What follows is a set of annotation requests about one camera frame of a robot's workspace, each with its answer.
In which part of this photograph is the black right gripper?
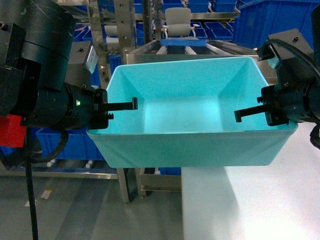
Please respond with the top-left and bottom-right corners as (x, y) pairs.
(234, 80), (320, 126)

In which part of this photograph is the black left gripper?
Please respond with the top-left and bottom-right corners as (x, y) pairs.
(21, 83), (138, 130)

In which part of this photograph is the teal plastic bin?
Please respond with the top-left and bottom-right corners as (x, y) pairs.
(87, 56), (298, 168)

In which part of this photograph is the blue crate lower left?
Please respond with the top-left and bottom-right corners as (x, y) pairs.
(36, 127), (105, 161)

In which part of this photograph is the blue crate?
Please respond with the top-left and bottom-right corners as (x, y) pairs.
(36, 127), (105, 161)
(233, 0), (320, 49)

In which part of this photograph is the blue crate upper right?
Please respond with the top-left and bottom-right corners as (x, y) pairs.
(233, 0), (320, 49)

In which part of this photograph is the white office chair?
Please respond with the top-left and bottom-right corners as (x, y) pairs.
(162, 7), (196, 39)

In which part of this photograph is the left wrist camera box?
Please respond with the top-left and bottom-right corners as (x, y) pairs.
(68, 41), (98, 74)

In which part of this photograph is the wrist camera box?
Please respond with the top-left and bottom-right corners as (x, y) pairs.
(256, 28), (317, 70)
(68, 41), (98, 74)

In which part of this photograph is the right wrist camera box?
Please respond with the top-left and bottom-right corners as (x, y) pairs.
(256, 28), (317, 70)

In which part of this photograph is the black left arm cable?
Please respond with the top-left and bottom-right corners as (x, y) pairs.
(4, 127), (70, 240)

